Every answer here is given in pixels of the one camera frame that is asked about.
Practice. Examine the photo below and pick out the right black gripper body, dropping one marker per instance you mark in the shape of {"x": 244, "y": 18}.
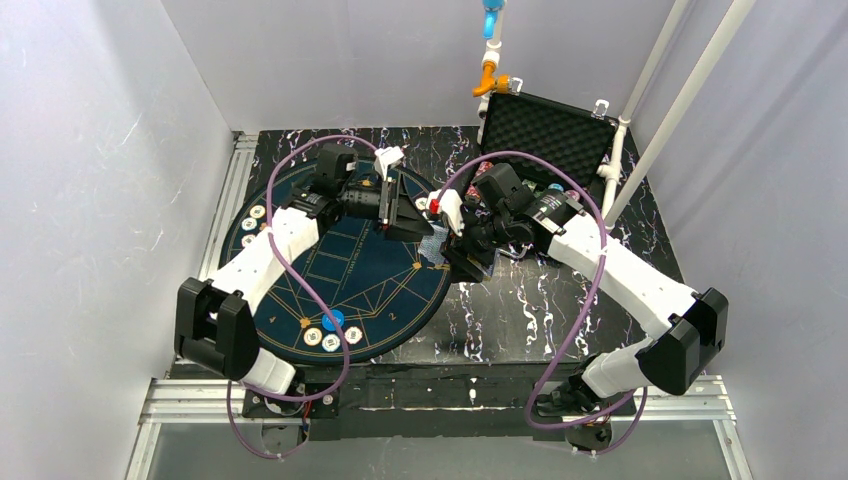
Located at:
{"x": 466, "y": 245}

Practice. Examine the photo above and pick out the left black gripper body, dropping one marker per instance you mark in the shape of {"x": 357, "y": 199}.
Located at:
{"x": 387, "y": 206}

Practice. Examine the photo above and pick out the blue patterned playing cards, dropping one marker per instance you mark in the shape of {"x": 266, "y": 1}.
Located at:
{"x": 430, "y": 247}

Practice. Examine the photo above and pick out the blue small blind button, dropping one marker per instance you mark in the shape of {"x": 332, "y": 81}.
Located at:
{"x": 334, "y": 322}

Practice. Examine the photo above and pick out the red white poker chip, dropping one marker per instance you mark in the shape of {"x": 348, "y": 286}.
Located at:
{"x": 354, "y": 335}

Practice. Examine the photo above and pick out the light blue poker chip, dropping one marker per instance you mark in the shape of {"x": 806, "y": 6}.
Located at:
{"x": 331, "y": 343}

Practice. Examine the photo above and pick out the playing card deck box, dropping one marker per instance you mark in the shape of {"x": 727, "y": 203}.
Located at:
{"x": 470, "y": 269}

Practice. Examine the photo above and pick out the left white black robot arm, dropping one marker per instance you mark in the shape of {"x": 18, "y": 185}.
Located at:
{"x": 214, "y": 324}

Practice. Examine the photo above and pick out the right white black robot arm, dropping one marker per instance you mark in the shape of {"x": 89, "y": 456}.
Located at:
{"x": 685, "y": 329}

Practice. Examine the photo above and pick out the red white chip row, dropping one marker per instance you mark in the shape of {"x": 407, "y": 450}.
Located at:
{"x": 472, "y": 191}

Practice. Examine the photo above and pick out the black poker chip case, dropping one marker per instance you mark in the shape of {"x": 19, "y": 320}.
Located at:
{"x": 543, "y": 141}

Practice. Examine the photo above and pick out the round dark blue poker mat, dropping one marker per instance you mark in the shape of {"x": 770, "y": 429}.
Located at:
{"x": 382, "y": 286}

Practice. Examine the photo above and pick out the orange pipe clamp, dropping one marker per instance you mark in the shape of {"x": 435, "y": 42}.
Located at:
{"x": 490, "y": 82}

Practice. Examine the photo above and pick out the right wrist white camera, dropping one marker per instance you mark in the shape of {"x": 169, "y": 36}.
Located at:
{"x": 447, "y": 203}

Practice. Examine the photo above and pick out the white pvc pipe frame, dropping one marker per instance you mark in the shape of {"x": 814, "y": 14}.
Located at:
{"x": 693, "y": 38}

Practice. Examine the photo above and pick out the aluminium rail left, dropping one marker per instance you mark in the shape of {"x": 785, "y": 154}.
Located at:
{"x": 230, "y": 200}

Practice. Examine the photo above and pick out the aluminium rail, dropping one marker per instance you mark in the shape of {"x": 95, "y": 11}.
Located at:
{"x": 411, "y": 428}
{"x": 230, "y": 200}

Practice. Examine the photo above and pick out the aluminium rail front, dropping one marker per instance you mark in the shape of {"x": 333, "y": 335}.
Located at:
{"x": 411, "y": 428}

